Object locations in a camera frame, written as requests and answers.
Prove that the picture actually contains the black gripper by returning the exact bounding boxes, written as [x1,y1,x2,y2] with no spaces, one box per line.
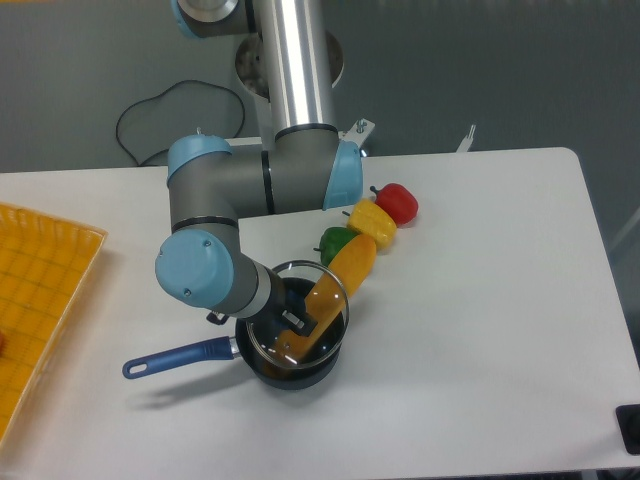
[207,277,317,336]

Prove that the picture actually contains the dark pot with blue handle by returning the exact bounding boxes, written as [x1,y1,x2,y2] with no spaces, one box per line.
[122,279,350,391]

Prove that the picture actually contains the glass lid with blue knob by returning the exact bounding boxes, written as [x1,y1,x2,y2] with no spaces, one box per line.
[248,260,349,371]

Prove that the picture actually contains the long yellow toy bread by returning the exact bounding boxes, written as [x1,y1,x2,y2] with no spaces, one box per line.
[262,233,378,379]

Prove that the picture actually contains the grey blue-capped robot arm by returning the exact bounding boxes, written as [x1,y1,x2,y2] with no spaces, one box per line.
[155,1,363,325]

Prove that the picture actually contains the green toy bell pepper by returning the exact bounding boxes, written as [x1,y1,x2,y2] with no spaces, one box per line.
[314,227,357,267]

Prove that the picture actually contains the yellow toy bell pepper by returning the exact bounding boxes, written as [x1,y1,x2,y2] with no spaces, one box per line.
[343,199,397,250]

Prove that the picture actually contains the red toy bell pepper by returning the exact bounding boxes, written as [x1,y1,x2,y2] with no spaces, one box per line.
[369,183,419,226]

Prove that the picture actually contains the yellow plastic basket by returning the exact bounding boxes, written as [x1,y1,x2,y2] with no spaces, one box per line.
[1,203,108,443]

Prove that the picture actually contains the black object at table corner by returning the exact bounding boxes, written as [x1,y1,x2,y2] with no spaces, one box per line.
[615,404,640,456]

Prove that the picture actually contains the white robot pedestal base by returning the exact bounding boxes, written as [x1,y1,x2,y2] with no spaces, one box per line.
[197,29,479,156]

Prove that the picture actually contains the black cable on floor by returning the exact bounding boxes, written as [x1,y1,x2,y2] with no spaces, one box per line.
[115,79,246,167]

